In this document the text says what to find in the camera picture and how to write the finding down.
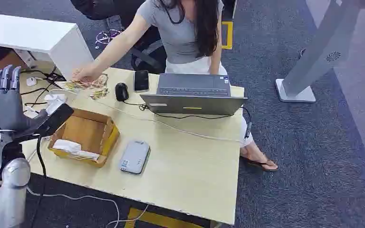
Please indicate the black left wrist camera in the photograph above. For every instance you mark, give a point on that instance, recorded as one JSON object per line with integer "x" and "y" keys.
{"x": 58, "y": 118}

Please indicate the wooden card box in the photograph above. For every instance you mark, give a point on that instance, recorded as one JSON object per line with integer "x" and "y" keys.
{"x": 85, "y": 129}

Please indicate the white power strip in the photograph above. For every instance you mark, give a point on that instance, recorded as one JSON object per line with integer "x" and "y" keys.
{"x": 56, "y": 102}

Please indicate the black computer mouse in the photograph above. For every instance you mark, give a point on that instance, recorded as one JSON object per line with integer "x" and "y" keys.
{"x": 121, "y": 92}

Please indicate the person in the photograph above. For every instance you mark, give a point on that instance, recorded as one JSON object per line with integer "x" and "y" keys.
{"x": 182, "y": 34}

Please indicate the black power adapter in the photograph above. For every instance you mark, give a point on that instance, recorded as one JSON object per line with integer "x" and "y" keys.
{"x": 55, "y": 78}

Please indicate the short yellow floor tape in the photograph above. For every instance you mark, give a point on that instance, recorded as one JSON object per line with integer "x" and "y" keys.
{"x": 231, "y": 34}

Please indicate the chrome chair base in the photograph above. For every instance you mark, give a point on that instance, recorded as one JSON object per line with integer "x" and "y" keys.
{"x": 108, "y": 36}

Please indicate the grey kiosk stand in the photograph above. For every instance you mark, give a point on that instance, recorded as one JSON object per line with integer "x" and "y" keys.
{"x": 324, "y": 47}

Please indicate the black smartphone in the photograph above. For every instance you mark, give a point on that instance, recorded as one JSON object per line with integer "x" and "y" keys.
{"x": 141, "y": 81}

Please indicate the colourful printed cards pile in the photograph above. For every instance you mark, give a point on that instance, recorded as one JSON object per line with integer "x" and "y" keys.
{"x": 91, "y": 85}

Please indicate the grey power bank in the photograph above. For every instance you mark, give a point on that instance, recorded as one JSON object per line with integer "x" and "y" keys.
{"x": 134, "y": 157}

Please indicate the person's right hand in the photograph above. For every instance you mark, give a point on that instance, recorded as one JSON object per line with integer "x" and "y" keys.
{"x": 86, "y": 75}

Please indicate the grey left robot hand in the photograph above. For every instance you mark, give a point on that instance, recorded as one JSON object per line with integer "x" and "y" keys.
{"x": 1, "y": 108}

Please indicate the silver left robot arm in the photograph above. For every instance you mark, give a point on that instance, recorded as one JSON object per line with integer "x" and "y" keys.
{"x": 6, "y": 195}

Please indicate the brown sandal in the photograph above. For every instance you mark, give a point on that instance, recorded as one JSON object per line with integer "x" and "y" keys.
{"x": 261, "y": 164}

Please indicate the black office chair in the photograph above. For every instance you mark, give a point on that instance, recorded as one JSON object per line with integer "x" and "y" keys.
{"x": 107, "y": 8}

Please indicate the long yellow floor tape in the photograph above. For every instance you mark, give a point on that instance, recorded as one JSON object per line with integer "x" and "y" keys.
{"x": 157, "y": 218}

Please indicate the grey laptop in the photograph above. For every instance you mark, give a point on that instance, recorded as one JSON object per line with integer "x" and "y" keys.
{"x": 193, "y": 105}

